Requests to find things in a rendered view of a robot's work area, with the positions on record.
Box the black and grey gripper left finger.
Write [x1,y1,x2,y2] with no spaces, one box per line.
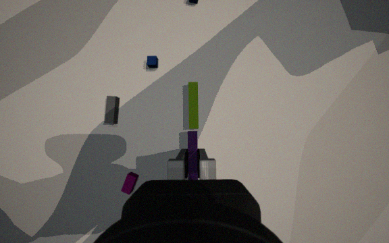
[167,148,188,180]

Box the small magenta block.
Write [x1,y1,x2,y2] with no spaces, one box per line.
[121,172,139,194]

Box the dark grey rectangular block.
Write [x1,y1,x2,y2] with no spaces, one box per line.
[105,96,120,124]

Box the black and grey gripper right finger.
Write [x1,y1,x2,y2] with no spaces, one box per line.
[197,148,216,180]

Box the purple rectangular bar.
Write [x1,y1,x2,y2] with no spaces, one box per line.
[188,131,198,180]

